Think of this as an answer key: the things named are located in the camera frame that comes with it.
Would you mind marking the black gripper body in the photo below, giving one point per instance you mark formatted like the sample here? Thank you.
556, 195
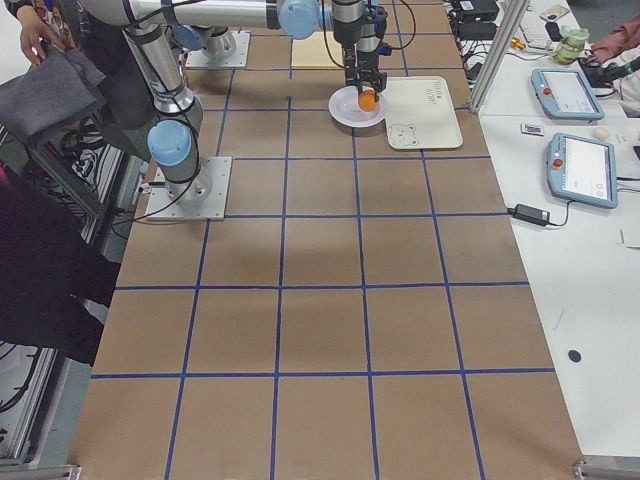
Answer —
363, 59

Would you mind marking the orange fruit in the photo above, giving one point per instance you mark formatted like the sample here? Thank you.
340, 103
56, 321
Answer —
367, 100

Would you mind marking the white round plate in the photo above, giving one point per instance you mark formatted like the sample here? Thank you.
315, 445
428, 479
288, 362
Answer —
344, 108

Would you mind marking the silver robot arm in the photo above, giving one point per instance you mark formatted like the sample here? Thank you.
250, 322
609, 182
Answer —
173, 139
357, 26

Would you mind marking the cream tray with bear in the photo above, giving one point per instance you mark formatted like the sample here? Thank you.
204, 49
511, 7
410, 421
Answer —
420, 114

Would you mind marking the wooden cutting board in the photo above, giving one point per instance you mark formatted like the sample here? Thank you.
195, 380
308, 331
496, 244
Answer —
315, 54

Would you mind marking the gold metal cylinder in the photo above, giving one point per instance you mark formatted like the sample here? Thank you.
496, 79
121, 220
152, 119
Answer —
517, 44

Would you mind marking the small printed card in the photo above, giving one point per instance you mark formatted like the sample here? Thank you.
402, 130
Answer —
533, 130

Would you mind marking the white keyboard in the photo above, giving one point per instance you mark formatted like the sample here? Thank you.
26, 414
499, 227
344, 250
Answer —
534, 33

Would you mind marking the far blue teach pendant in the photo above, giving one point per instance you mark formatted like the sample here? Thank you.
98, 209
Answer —
565, 95

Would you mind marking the blue teach pendant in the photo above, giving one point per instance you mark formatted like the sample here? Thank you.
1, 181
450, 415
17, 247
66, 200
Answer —
565, 95
583, 170

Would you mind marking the black power adapter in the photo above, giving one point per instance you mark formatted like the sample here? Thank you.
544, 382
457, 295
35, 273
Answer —
529, 214

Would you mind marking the green stacked cups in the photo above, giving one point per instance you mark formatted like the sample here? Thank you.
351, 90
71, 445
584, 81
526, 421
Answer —
571, 45

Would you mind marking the near blue teach pendant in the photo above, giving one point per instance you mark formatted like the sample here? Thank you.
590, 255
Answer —
583, 170

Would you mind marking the black round lens cap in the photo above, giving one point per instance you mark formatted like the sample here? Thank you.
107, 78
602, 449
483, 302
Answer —
575, 356

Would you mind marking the person in black top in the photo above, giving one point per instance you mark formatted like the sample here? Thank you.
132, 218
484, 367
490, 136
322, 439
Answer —
47, 268

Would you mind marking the aluminium frame post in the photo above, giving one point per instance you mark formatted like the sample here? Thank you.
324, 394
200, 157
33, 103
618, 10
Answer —
510, 21

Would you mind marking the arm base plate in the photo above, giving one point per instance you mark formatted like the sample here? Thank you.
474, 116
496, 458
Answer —
224, 50
203, 198

